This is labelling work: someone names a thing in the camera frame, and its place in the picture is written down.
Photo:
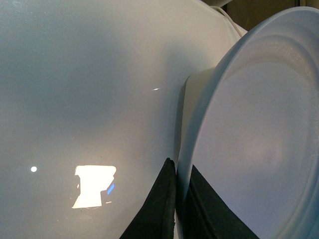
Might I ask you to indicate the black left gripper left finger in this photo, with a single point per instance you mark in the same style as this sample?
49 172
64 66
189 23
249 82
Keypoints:
155 219

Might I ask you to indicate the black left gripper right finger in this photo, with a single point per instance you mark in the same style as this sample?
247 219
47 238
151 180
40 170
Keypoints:
206 216

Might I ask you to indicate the light blue round plate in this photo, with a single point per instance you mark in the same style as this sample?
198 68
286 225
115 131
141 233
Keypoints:
253 128

